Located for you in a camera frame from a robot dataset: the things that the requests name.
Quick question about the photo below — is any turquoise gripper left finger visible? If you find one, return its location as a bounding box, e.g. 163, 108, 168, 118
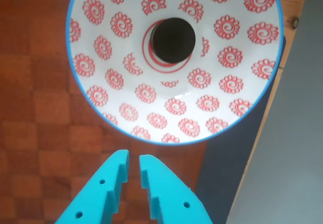
54, 149, 130, 224

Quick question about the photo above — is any brown leather chessboard mat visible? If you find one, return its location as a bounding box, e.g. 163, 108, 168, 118
0, 0, 209, 224

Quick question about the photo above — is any white bowl with red flowers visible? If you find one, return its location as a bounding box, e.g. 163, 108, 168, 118
66, 0, 285, 146

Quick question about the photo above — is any turquoise gripper right finger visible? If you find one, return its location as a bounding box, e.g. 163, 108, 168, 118
138, 154, 214, 224

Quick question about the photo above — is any black cylinder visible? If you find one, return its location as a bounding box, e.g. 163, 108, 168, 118
150, 17, 196, 64

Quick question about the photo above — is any dark grey desk mat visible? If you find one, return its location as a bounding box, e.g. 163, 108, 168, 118
195, 34, 288, 224

